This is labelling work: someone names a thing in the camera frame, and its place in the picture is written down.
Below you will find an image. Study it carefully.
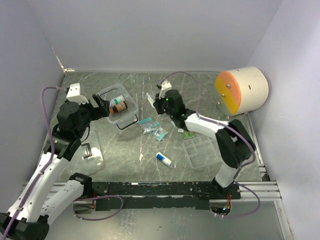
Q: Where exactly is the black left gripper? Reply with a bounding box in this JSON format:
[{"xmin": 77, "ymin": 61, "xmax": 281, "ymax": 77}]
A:
[{"xmin": 74, "ymin": 93, "xmax": 110, "ymax": 137}]

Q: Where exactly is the brown bottle orange label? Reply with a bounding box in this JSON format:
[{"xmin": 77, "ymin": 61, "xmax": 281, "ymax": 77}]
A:
[{"xmin": 109, "ymin": 101, "xmax": 128, "ymax": 114}]

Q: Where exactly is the white bottle green label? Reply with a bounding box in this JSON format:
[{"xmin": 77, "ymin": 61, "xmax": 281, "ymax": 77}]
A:
[{"xmin": 110, "ymin": 95, "xmax": 125, "ymax": 107}]

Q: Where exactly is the clear plastic medicine box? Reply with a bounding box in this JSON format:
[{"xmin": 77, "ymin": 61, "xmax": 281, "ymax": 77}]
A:
[{"xmin": 98, "ymin": 83, "xmax": 139, "ymax": 131}]

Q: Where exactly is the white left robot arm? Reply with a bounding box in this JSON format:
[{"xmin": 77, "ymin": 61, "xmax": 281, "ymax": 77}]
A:
[{"xmin": 0, "ymin": 94, "xmax": 110, "ymax": 240}]

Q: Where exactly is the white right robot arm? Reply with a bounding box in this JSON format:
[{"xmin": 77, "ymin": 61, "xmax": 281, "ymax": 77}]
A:
[{"xmin": 149, "ymin": 89, "xmax": 256, "ymax": 199}]

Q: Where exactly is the green white medicine box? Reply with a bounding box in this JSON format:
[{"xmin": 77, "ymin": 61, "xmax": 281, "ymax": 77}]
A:
[{"xmin": 183, "ymin": 131, "xmax": 195, "ymax": 140}]

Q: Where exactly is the teal cartoon plaster packet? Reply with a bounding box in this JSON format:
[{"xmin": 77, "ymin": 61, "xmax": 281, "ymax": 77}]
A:
[{"xmin": 151, "ymin": 125, "xmax": 168, "ymax": 142}]

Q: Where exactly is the white teal swab packet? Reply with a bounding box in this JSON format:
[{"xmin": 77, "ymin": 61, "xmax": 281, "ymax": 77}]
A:
[{"xmin": 171, "ymin": 121, "xmax": 184, "ymax": 133}]

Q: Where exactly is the clear compartment tray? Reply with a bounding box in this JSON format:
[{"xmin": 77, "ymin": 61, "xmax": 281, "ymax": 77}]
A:
[{"xmin": 182, "ymin": 135, "xmax": 222, "ymax": 170}]

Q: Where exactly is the cream cylinder orange face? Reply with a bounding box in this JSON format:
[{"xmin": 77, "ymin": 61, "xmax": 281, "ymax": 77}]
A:
[{"xmin": 213, "ymin": 66, "xmax": 269, "ymax": 117}]

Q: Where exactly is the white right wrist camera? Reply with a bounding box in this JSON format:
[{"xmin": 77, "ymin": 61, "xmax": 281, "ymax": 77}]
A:
[{"xmin": 157, "ymin": 80, "xmax": 172, "ymax": 99}]

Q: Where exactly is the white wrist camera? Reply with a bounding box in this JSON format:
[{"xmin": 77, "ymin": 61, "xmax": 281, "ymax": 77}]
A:
[
  {"xmin": 157, "ymin": 80, "xmax": 172, "ymax": 99},
  {"xmin": 66, "ymin": 83, "xmax": 89, "ymax": 105}
]

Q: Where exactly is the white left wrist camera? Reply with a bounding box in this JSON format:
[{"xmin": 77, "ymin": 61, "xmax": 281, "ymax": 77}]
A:
[{"xmin": 66, "ymin": 83, "xmax": 89, "ymax": 105}]

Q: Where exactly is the clear box lid black handle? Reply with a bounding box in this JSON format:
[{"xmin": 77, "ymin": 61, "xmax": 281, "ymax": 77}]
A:
[{"xmin": 61, "ymin": 127, "xmax": 105, "ymax": 176}]

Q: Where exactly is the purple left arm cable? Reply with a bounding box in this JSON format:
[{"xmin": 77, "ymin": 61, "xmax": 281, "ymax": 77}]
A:
[{"xmin": 0, "ymin": 86, "xmax": 68, "ymax": 240}]

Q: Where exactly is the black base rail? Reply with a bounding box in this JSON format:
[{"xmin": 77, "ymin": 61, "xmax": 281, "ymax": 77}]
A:
[{"xmin": 90, "ymin": 181, "xmax": 241, "ymax": 211}]

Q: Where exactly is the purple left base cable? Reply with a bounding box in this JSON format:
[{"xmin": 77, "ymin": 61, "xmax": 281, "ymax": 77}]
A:
[{"xmin": 72, "ymin": 194, "xmax": 125, "ymax": 221}]

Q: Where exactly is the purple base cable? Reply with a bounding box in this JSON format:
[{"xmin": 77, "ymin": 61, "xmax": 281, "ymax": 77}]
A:
[
  {"xmin": 214, "ymin": 182, "xmax": 262, "ymax": 219},
  {"xmin": 72, "ymin": 194, "xmax": 125, "ymax": 221}
]

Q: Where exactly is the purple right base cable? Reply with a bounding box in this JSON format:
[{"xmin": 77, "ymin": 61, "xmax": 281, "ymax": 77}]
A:
[{"xmin": 214, "ymin": 182, "xmax": 262, "ymax": 219}]

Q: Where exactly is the aluminium frame rail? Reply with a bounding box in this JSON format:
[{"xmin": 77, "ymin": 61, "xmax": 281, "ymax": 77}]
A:
[{"xmin": 45, "ymin": 181, "xmax": 283, "ymax": 202}]

